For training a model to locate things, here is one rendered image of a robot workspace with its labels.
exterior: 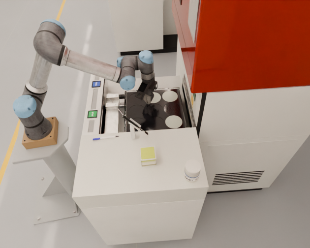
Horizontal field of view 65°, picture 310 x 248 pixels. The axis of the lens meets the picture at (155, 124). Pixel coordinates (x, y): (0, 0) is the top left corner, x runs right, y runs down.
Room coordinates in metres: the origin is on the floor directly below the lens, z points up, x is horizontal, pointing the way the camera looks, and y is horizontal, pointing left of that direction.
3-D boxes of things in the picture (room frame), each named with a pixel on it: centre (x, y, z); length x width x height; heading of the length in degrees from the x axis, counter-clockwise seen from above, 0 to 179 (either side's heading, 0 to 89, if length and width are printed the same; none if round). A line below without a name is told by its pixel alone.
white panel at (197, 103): (1.23, -0.22, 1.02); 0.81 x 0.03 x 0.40; 2
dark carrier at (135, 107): (1.03, 0.00, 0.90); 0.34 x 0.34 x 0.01; 2
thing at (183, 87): (1.05, -0.21, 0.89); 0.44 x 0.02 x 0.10; 2
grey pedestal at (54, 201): (0.91, 0.80, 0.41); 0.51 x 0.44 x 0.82; 99
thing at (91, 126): (1.08, 0.36, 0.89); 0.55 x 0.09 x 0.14; 2
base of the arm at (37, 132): (0.92, 0.69, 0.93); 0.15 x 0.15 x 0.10
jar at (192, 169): (0.53, -0.16, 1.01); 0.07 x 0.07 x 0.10
